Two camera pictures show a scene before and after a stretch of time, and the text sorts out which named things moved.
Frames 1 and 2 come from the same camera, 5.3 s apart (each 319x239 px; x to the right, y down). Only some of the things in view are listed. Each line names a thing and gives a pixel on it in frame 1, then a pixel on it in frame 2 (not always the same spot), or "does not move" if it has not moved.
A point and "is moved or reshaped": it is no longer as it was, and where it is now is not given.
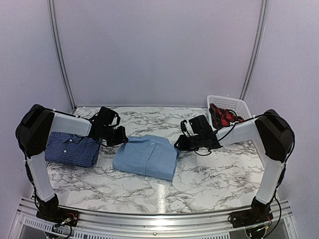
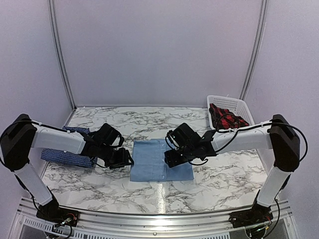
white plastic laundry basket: (236, 106) does not move
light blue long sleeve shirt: (148, 155) is moved or reshaped
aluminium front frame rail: (284, 224) does not move
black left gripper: (120, 138) → (123, 159)
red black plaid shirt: (222, 117) does not move
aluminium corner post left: (51, 8) does not move
